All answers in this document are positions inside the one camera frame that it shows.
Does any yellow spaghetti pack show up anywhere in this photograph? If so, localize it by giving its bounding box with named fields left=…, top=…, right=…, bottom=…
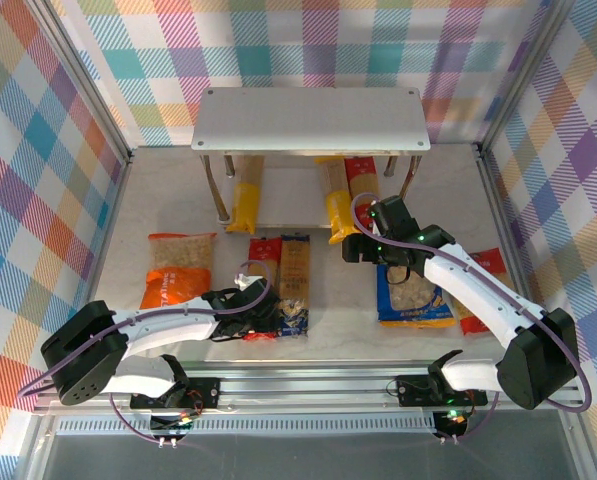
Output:
left=313, top=156, right=359, bottom=246

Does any brown and blue spaghetti bag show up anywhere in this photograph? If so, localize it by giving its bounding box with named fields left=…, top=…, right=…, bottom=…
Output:
left=276, top=235, right=312, bottom=339

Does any red spaghetti bag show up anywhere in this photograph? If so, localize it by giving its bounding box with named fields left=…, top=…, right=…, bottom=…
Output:
left=241, top=238, right=284, bottom=343
left=344, top=156, right=382, bottom=234

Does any blue short pasta bag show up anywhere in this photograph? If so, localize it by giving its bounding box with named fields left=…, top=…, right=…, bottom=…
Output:
left=376, top=262, right=457, bottom=329

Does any red short pasta bag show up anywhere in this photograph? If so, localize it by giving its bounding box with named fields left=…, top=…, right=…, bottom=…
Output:
left=452, top=248, right=510, bottom=336

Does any orange short pasta bag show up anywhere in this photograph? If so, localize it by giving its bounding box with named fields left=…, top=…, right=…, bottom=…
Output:
left=140, top=232, right=218, bottom=312

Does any yellow clear-top spaghetti bag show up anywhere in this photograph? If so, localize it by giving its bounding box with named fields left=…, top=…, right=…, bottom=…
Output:
left=225, top=155, right=267, bottom=235

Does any two-tier metal shelf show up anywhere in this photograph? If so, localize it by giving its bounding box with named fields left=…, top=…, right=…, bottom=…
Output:
left=190, top=86, right=432, bottom=234

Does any small black circuit board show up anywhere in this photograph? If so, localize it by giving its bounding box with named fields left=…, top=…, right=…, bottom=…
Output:
left=435, top=408, right=470, bottom=445
left=149, top=410, right=195, bottom=448

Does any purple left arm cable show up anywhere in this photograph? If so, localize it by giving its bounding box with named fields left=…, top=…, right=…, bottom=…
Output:
left=17, top=259, right=274, bottom=444

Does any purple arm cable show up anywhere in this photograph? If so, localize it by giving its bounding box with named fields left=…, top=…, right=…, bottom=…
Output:
left=17, top=259, right=274, bottom=444
left=351, top=192, right=594, bottom=445

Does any aluminium mounting rail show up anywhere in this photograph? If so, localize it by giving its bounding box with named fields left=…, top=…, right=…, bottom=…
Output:
left=32, top=367, right=587, bottom=416

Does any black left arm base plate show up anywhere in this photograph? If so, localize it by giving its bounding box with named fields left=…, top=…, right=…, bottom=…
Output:
left=129, top=377, right=222, bottom=412

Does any aluminium side rail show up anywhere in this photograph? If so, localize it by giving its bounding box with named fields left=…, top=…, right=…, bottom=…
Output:
left=472, top=144, right=554, bottom=371
left=65, top=149, right=137, bottom=374

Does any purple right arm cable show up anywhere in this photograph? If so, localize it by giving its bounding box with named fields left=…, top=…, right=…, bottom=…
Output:
left=351, top=192, right=594, bottom=445

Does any grey slotted cable duct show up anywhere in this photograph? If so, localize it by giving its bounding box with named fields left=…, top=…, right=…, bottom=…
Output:
left=52, top=415, right=442, bottom=435

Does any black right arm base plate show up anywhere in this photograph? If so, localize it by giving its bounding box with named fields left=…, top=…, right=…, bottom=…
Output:
left=395, top=372, right=489, bottom=407

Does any aluminium frame post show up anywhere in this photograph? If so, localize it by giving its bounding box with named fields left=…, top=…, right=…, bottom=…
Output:
left=476, top=0, right=575, bottom=154
left=27, top=0, right=135, bottom=167

